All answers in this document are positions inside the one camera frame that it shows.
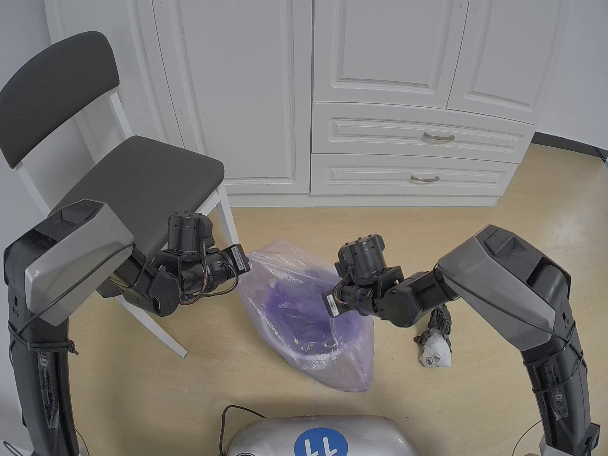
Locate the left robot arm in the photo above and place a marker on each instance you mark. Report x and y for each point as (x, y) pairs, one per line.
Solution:
(76, 254)

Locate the black plastic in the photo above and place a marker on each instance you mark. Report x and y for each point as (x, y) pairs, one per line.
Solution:
(439, 321)

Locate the white wardrobe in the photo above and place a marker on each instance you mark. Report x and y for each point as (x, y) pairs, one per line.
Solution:
(380, 41)

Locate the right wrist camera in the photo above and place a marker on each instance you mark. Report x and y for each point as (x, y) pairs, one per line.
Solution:
(344, 259)

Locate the white printed wrapper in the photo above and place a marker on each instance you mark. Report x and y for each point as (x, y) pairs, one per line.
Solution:
(436, 355)

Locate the purple plastic bag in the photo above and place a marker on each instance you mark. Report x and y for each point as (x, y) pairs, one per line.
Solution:
(304, 302)

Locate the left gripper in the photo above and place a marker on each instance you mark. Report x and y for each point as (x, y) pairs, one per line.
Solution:
(213, 273)

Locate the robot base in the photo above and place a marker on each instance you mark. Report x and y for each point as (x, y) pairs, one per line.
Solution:
(323, 435)

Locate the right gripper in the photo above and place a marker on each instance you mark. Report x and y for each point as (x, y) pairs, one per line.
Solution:
(356, 299)

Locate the white chair with grey cushions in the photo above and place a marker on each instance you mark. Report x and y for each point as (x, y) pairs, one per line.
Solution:
(142, 183)

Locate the white trash bin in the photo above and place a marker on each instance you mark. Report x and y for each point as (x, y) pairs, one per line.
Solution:
(313, 355)

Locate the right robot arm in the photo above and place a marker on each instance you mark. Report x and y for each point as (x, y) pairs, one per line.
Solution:
(498, 278)

